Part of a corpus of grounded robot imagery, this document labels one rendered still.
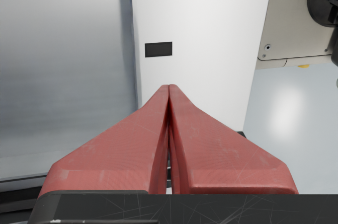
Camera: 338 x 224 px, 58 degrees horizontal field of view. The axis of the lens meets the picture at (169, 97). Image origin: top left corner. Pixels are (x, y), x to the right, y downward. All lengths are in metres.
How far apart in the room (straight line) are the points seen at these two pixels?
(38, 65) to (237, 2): 0.21
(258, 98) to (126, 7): 1.39
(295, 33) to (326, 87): 0.71
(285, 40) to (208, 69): 0.82
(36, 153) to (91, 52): 0.15
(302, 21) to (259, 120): 0.74
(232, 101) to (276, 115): 1.39
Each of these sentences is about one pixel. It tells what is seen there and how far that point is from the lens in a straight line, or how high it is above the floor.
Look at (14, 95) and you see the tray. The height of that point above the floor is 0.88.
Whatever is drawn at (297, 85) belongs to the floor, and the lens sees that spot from 1.71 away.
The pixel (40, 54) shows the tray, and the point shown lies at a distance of 0.33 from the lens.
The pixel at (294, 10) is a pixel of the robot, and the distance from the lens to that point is 1.13.
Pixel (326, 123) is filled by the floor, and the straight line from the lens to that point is 2.02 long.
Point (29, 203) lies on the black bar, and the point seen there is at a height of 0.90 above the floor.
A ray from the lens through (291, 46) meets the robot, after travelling 1.19.
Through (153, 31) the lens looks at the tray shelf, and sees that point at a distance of 0.32.
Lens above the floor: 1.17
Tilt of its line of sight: 53 degrees down
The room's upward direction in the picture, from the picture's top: 162 degrees clockwise
